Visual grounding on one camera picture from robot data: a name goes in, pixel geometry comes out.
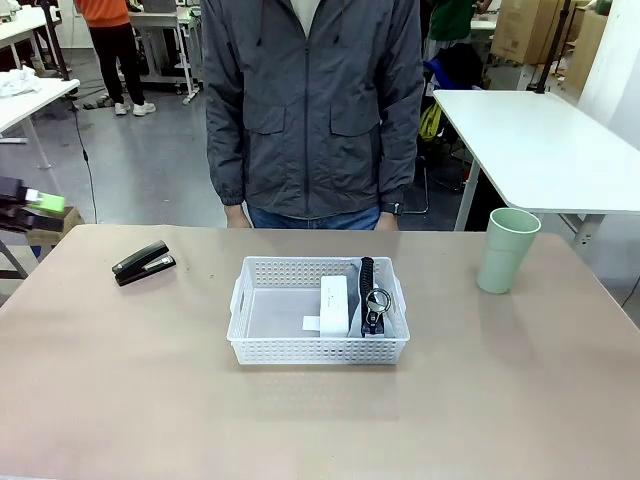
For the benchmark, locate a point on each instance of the person in green shirt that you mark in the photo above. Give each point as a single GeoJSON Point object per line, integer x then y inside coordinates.
{"type": "Point", "coordinates": [452, 17]}

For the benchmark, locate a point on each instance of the pale green cup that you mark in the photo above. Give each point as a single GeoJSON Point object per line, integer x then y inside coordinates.
{"type": "Point", "coordinates": [505, 250]}

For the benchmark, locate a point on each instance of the person's left forearm grey sleeve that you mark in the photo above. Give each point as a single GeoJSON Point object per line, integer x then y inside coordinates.
{"type": "Point", "coordinates": [400, 155]}

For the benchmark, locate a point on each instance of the black chair with blue bag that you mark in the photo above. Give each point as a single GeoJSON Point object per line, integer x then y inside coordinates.
{"type": "Point", "coordinates": [452, 65]}

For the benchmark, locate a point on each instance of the small brown cardboard box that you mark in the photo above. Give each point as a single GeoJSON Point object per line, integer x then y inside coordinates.
{"type": "Point", "coordinates": [72, 220]}

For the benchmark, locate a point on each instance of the yellow bag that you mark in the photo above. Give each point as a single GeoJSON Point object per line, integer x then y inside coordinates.
{"type": "Point", "coordinates": [431, 122]}

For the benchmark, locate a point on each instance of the white table with cloth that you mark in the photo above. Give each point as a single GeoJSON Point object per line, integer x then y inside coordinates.
{"type": "Point", "coordinates": [30, 102]}

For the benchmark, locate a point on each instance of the white rectangular box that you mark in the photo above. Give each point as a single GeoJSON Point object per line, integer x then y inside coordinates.
{"type": "Point", "coordinates": [335, 305]}

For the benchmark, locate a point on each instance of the large white table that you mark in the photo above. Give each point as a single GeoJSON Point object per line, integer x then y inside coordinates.
{"type": "Point", "coordinates": [530, 140]}

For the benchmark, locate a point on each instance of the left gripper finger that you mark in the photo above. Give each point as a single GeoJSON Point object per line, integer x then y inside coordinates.
{"type": "Point", "coordinates": [47, 204]}
{"type": "Point", "coordinates": [45, 224]}

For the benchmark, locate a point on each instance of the black wristwatch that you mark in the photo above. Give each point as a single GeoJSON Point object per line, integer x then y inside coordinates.
{"type": "Point", "coordinates": [394, 208]}

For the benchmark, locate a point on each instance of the person's left hand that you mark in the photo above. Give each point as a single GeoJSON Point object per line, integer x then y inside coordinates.
{"type": "Point", "coordinates": [387, 222]}

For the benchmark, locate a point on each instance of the black stapler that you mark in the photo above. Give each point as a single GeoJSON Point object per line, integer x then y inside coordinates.
{"type": "Point", "coordinates": [142, 264]}

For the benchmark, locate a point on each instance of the white crumpled cloth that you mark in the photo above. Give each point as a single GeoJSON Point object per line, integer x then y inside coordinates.
{"type": "Point", "coordinates": [17, 82]}

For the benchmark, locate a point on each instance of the black metal stand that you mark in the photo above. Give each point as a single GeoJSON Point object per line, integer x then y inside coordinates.
{"type": "Point", "coordinates": [56, 40]}

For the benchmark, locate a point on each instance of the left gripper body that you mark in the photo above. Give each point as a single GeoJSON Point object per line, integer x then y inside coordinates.
{"type": "Point", "coordinates": [11, 205]}

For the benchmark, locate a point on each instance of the black tripod pole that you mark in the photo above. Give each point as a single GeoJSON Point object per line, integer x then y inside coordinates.
{"type": "Point", "coordinates": [550, 45]}

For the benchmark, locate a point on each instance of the white background desk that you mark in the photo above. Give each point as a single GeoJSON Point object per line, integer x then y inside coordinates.
{"type": "Point", "coordinates": [165, 20]}

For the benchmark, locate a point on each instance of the person in orange shirt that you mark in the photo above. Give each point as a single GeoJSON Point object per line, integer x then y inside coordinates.
{"type": "Point", "coordinates": [112, 45]}

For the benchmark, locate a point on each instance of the person's right forearm grey sleeve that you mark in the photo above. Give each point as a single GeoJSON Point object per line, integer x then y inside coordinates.
{"type": "Point", "coordinates": [225, 160]}

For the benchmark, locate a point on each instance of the white paper label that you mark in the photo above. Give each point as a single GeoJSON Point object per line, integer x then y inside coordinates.
{"type": "Point", "coordinates": [312, 323]}

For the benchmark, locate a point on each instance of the white perforated plastic basket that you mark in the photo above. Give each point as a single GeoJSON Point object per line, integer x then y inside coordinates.
{"type": "Point", "coordinates": [280, 345]}

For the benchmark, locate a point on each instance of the person's right hand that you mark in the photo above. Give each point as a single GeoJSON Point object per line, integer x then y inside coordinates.
{"type": "Point", "coordinates": [237, 216]}

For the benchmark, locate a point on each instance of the person in grey jacket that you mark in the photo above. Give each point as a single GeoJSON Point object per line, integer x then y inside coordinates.
{"type": "Point", "coordinates": [310, 110]}

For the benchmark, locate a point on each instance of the large cardboard boxes stack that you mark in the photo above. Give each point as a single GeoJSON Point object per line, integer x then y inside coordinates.
{"type": "Point", "coordinates": [525, 30]}

